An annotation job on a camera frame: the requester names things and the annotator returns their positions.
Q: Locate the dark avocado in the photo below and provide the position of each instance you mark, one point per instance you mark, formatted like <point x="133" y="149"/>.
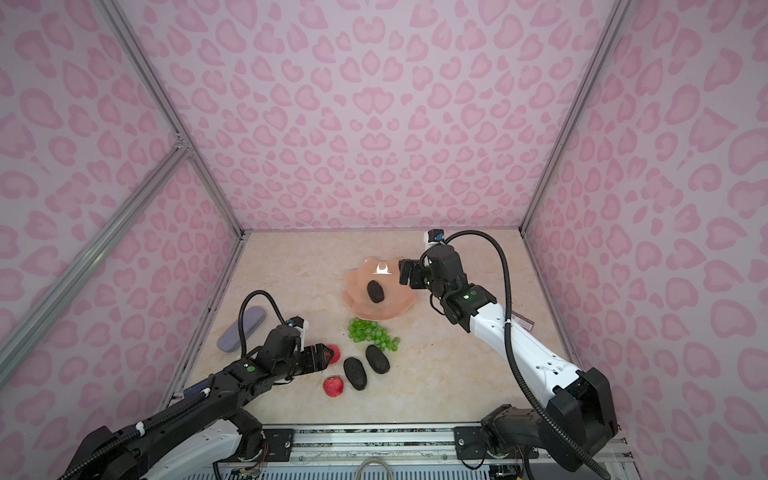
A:
<point x="375" y="292"/>
<point x="355" y="373"/>
<point x="377" y="360"/>

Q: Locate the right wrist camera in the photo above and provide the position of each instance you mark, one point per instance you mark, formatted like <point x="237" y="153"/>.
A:
<point x="433" y="237"/>

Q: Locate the red apple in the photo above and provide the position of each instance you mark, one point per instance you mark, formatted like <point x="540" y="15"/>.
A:
<point x="335" y="354"/>
<point x="333" y="386"/>

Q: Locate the green grape bunch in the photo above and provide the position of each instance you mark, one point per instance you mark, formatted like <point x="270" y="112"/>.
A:
<point x="360" y="330"/>

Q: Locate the aluminium right corner post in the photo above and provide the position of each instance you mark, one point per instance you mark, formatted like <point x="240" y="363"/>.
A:
<point x="620" y="15"/>

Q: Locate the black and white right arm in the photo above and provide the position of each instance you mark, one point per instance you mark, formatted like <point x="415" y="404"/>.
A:
<point x="571" y="414"/>

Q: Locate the lavender glasses case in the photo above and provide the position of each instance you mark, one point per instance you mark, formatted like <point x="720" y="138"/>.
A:
<point x="229" y="341"/>

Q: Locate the aluminium diagonal left beam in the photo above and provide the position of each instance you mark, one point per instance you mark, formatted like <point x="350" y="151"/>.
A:
<point x="40" y="318"/>

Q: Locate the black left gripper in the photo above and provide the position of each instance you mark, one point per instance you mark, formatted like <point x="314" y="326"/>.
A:
<point x="322" y="362"/>

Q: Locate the aluminium frame left corner post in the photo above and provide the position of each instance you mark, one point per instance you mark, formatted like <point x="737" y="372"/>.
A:
<point x="115" y="18"/>

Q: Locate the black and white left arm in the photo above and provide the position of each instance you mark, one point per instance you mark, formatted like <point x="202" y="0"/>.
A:
<point x="209" y="426"/>

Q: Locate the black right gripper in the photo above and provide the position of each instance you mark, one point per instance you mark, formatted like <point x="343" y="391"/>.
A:
<point x="405" y="270"/>

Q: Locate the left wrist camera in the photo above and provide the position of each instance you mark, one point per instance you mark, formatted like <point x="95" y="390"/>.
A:
<point x="300" y="325"/>

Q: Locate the pink wavy fruit bowl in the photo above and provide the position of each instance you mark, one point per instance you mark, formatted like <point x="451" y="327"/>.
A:
<point x="398" y="299"/>

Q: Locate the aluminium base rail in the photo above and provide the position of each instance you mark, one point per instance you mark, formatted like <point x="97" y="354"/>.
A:
<point x="394" y="451"/>

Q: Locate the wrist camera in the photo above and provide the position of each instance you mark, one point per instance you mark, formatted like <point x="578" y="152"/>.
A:
<point x="300" y="325"/>
<point x="433" y="237"/>

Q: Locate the aluminium left floor rail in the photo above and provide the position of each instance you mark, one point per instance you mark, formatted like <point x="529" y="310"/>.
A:
<point x="201" y="330"/>

